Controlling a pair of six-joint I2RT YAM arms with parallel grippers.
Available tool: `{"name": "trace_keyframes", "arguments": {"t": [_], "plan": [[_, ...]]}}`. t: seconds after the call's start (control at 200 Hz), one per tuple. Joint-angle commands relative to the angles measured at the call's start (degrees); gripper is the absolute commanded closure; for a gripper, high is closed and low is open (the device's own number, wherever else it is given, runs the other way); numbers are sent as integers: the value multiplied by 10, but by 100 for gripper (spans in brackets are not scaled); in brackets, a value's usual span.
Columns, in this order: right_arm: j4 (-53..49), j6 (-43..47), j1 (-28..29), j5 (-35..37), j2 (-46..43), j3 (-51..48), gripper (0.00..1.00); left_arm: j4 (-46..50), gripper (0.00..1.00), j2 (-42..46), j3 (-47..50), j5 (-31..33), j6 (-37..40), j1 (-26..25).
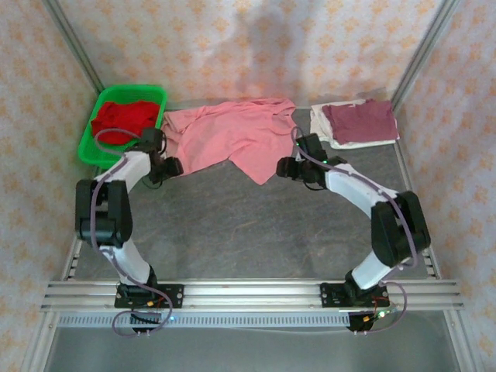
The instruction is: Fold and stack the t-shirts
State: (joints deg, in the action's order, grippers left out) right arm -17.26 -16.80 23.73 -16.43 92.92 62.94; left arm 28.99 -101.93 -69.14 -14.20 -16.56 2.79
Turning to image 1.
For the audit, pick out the maroon folded t-shirt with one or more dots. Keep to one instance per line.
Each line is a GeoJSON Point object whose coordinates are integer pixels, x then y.
{"type": "Point", "coordinates": [364, 120]}

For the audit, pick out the green plastic basket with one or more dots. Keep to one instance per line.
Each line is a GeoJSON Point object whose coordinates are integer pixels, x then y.
{"type": "Point", "coordinates": [87, 149]}

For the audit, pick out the aluminium side rail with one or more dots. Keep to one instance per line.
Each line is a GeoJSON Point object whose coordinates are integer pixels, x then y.
{"type": "Point", "coordinates": [73, 255]}
{"type": "Point", "coordinates": [432, 263]}

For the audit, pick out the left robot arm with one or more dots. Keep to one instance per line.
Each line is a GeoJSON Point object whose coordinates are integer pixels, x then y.
{"type": "Point", "coordinates": [102, 217]}

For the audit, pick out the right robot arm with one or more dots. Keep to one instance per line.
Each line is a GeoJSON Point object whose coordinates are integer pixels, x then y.
{"type": "Point", "coordinates": [399, 228]}

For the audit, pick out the aluminium mounting rail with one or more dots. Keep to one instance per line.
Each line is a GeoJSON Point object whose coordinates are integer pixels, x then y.
{"type": "Point", "coordinates": [252, 295]}

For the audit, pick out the white folded t-shirt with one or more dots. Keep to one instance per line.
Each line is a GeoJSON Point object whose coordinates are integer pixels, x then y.
{"type": "Point", "coordinates": [319, 124]}

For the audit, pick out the red t-shirt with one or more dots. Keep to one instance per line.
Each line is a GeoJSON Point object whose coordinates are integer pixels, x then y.
{"type": "Point", "coordinates": [124, 116]}

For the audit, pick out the aluminium corner post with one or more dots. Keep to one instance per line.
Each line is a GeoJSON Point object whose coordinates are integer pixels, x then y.
{"type": "Point", "coordinates": [73, 46]}
{"type": "Point", "coordinates": [422, 54]}

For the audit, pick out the pink t-shirt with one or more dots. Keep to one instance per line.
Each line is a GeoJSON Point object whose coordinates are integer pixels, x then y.
{"type": "Point", "coordinates": [224, 135]}

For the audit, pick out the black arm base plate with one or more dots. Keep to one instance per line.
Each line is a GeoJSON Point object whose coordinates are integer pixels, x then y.
{"type": "Point", "coordinates": [329, 296]}
{"type": "Point", "coordinates": [176, 296]}

